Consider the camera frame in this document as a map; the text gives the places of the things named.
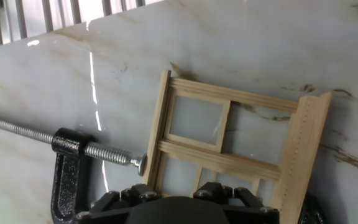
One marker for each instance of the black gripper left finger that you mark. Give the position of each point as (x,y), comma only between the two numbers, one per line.
(113,205)

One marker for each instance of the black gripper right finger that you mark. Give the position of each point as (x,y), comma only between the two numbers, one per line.
(244,205)

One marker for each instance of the small wooden sliding sash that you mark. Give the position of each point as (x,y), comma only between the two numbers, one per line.
(194,118)
(238,180)

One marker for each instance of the black C-clamp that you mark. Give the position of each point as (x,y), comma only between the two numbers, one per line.
(67,174)

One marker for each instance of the white marble pattern board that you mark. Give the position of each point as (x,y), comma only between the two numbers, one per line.
(73,77)

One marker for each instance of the small wooden window frame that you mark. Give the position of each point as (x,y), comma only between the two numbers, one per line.
(303,140)

